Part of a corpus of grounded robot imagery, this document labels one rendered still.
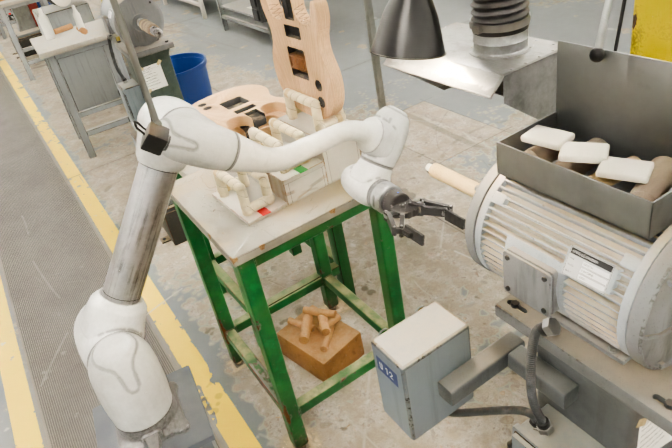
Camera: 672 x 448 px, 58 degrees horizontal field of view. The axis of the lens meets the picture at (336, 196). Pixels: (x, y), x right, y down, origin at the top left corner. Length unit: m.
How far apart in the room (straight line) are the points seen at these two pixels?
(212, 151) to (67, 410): 1.82
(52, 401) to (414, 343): 2.19
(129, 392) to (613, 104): 1.20
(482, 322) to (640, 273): 1.85
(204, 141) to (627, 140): 0.86
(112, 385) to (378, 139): 0.91
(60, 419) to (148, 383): 1.42
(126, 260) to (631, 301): 1.18
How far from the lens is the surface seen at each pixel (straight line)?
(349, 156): 2.01
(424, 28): 1.07
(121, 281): 1.67
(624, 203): 0.93
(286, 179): 1.90
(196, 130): 1.40
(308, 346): 2.58
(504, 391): 2.51
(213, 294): 2.50
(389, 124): 1.69
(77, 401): 3.00
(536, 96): 1.15
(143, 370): 1.56
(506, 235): 1.08
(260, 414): 2.58
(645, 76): 1.02
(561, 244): 1.00
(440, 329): 1.15
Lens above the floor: 1.93
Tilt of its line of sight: 31 degrees down
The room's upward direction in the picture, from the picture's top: 11 degrees counter-clockwise
